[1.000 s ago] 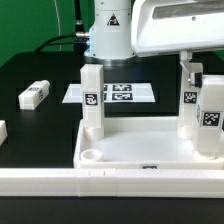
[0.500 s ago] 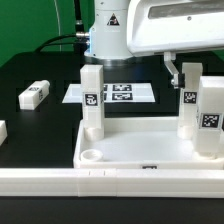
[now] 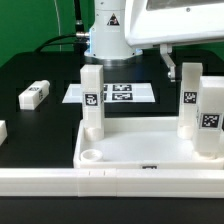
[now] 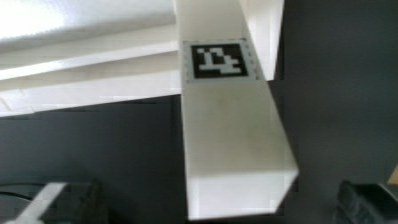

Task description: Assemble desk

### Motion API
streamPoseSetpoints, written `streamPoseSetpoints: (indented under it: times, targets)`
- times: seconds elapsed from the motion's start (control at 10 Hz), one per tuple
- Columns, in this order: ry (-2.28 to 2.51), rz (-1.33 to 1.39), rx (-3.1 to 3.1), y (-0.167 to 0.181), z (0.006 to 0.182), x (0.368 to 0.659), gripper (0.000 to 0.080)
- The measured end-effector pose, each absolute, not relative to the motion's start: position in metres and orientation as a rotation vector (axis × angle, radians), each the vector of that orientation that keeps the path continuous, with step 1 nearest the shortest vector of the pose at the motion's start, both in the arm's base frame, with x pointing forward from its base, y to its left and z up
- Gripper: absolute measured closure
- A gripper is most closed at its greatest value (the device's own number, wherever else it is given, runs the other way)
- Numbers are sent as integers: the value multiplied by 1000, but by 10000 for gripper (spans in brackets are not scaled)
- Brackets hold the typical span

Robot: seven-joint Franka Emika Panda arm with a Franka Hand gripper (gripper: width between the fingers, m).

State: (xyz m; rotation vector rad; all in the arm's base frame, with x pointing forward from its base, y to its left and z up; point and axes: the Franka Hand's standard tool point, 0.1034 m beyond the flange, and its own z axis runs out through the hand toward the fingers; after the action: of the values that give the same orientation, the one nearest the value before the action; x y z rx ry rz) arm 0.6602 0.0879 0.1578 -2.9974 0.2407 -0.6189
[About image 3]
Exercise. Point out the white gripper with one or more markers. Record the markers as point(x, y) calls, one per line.
point(153, 22)

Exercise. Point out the white desk tabletop tray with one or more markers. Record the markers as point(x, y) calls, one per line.
point(140, 143)

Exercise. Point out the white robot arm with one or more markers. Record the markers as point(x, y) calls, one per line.
point(124, 28)

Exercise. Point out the white block at left edge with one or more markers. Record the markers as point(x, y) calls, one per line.
point(3, 131)

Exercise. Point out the white marker base plate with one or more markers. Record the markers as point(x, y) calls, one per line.
point(115, 93)

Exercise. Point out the white L-shaped fence wall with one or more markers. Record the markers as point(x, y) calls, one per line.
point(105, 182)

